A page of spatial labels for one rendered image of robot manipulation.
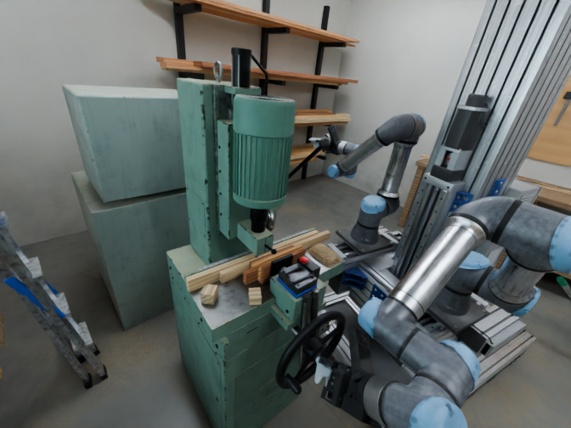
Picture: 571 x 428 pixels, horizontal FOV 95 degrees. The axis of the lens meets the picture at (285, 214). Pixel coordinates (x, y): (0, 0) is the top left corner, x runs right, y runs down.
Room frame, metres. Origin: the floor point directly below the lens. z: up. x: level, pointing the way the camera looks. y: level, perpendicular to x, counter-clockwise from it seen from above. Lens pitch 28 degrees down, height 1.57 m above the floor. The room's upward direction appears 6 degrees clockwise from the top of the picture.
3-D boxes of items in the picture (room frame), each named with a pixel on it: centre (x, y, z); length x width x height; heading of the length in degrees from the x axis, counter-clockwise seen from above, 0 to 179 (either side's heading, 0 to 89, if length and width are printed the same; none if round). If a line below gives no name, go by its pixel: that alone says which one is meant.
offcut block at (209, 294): (0.61, 0.22, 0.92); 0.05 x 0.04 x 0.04; 179
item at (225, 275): (0.88, 0.00, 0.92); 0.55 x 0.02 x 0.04; 131
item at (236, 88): (0.90, 0.18, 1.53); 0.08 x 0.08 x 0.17; 41
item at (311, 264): (0.68, -0.07, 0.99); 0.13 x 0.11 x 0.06; 131
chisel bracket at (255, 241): (0.81, 0.10, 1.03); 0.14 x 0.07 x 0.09; 41
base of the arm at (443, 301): (0.81, -0.70, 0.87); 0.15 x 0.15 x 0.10
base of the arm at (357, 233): (1.24, -0.45, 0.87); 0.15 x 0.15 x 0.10
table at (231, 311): (0.74, -0.01, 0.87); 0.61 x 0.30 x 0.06; 131
